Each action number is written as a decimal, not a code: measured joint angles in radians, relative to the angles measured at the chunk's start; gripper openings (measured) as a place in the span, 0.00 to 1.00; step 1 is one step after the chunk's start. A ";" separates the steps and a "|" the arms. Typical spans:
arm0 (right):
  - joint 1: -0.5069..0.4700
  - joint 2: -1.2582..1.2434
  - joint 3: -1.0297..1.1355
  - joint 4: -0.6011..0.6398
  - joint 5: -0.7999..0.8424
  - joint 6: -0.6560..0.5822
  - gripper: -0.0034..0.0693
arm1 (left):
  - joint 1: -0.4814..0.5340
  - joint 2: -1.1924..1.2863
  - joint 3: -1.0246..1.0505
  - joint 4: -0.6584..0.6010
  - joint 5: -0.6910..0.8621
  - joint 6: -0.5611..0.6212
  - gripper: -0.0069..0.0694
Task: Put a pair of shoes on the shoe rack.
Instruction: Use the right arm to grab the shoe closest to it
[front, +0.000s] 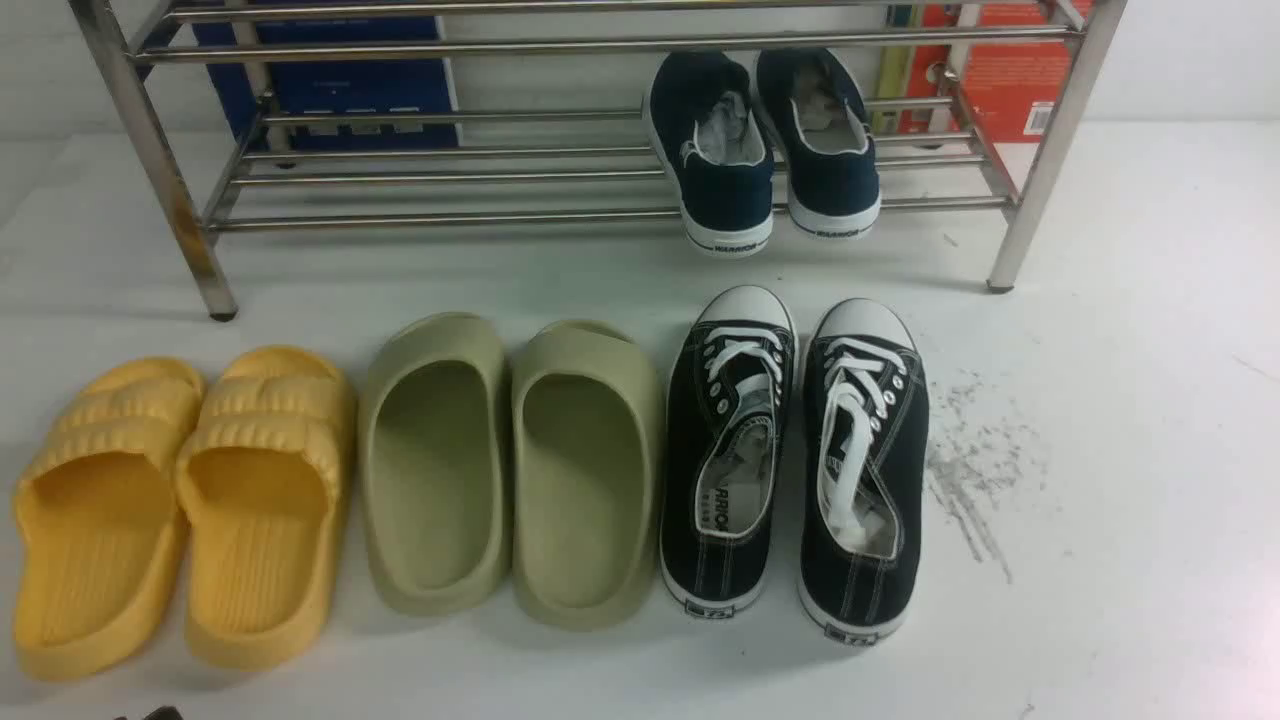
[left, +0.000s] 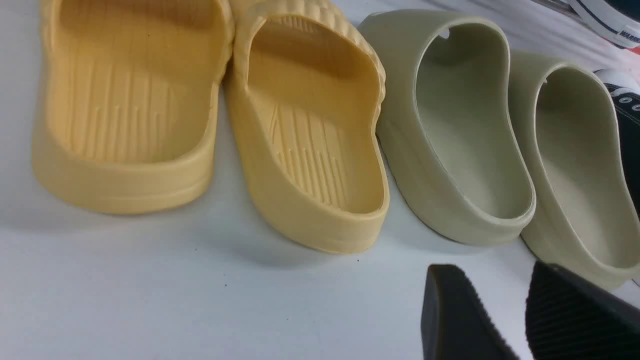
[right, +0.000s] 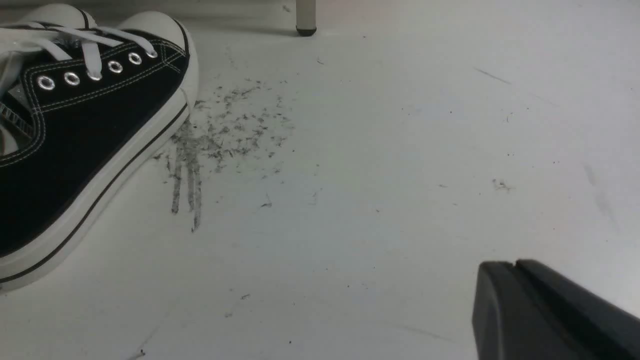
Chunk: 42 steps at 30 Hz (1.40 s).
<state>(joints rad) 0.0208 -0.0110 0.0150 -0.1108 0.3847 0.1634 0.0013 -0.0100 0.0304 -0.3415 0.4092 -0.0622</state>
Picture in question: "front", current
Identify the black canvas sneaker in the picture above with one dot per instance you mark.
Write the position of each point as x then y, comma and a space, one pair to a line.
728, 397
866, 415

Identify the right navy canvas shoe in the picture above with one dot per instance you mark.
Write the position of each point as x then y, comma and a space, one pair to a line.
813, 106

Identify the navy canvas shoe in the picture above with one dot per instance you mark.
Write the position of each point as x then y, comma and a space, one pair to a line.
713, 148
813, 106

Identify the left navy canvas shoe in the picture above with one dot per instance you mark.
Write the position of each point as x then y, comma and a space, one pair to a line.
713, 148

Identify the stainless steel shoe rack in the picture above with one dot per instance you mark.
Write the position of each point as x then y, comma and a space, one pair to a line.
548, 102

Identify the right olive green slipper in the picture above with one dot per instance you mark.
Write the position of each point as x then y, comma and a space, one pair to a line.
589, 424

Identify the olive green slipper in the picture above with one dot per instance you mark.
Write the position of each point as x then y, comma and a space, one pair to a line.
589, 424
433, 454

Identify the left olive green slipper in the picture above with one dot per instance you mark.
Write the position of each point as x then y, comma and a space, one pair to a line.
433, 454

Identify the right yellow rubber slipper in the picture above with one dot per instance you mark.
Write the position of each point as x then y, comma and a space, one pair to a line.
264, 483

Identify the yellow rubber slipper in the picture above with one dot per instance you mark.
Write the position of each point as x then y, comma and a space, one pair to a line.
264, 483
100, 520

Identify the blue cardboard box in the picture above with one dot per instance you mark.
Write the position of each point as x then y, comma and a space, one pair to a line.
362, 87

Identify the red cardboard box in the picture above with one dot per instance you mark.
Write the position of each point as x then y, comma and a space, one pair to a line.
1013, 87

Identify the left yellow rubber slipper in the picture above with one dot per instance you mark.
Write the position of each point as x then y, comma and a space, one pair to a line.
100, 520

